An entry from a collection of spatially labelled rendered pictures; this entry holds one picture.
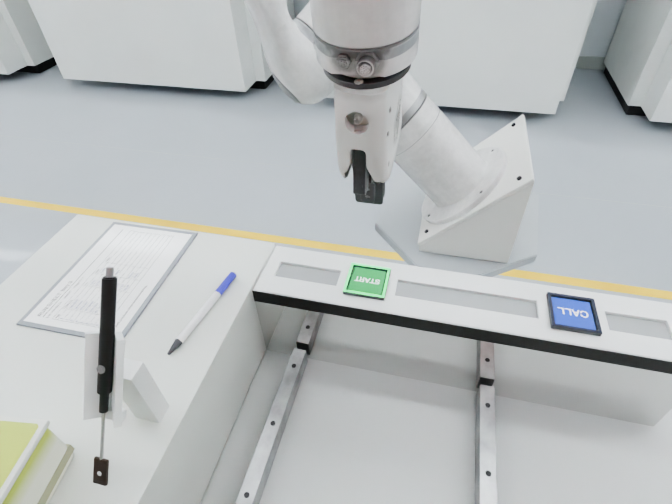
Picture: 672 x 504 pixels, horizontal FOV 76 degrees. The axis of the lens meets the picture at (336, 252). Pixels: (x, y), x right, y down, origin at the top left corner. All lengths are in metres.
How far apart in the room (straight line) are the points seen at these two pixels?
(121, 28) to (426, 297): 3.56
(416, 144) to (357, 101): 0.41
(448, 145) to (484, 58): 2.36
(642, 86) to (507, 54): 0.95
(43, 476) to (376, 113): 0.43
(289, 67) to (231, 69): 2.83
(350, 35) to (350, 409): 0.48
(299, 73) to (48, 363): 0.52
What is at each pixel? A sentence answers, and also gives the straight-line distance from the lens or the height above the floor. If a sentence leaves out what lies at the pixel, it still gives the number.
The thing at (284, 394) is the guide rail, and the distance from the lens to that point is 0.63.
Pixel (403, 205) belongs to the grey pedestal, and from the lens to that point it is 0.97.
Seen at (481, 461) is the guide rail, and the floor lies 0.85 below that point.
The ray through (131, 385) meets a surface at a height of 1.04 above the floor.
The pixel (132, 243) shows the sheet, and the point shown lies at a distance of 0.72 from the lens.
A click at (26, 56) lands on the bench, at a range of 5.00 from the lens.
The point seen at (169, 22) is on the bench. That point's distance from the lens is 3.67.
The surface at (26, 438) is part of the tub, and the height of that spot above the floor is 1.03.
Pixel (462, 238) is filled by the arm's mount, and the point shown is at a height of 0.87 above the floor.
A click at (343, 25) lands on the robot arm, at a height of 1.30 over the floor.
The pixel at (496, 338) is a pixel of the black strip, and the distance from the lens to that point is 0.58.
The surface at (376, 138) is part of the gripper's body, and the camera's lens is 0.38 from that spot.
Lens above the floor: 1.39
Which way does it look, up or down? 43 degrees down
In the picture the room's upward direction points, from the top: 2 degrees counter-clockwise
